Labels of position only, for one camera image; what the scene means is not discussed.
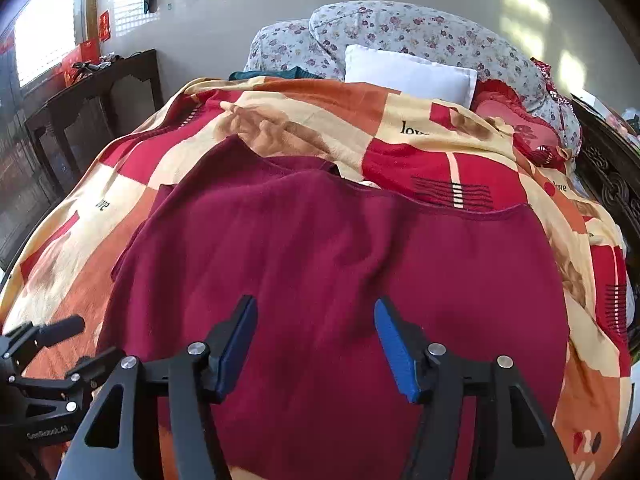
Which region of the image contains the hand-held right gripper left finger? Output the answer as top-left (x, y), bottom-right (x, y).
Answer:
top-left (64, 295), bottom-right (259, 480)

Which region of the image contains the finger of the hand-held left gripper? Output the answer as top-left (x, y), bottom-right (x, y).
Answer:
top-left (0, 315), bottom-right (86, 361)
top-left (10, 347), bottom-right (123, 403)

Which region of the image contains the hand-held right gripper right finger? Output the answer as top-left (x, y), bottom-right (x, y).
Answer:
top-left (374, 296), bottom-right (576, 480)

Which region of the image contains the maroon fleece garment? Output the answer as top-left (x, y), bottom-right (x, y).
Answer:
top-left (97, 136), bottom-right (571, 480)

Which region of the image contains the dark wooden cabinet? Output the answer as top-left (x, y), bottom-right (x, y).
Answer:
top-left (0, 50), bottom-right (56, 271)

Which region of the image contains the red orange checked blanket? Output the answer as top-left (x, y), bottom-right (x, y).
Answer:
top-left (0, 76), bottom-right (636, 480)

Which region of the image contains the dark wooden side table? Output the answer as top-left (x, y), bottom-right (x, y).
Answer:
top-left (24, 49), bottom-right (165, 196)

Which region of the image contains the red frilled pillow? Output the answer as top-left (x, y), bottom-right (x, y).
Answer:
top-left (472, 79), bottom-right (571, 166)

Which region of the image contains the small dark clutter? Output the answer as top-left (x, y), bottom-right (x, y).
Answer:
top-left (74, 55), bottom-right (123, 77)

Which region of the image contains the red bag on table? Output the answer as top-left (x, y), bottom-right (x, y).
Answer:
top-left (61, 39), bottom-right (101, 85)

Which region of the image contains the teal cloth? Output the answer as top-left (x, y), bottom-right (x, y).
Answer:
top-left (229, 66), bottom-right (321, 82)

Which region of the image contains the white pillow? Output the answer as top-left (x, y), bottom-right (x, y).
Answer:
top-left (344, 44), bottom-right (478, 108)

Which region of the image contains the dark carved wooden headboard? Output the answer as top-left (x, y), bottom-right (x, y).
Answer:
top-left (570, 92), bottom-right (640, 241)

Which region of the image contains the bright window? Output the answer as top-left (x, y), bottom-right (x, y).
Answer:
top-left (12, 0), bottom-right (86, 88)

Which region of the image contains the floral quilt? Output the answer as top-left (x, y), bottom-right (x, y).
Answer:
top-left (243, 1), bottom-right (583, 161)

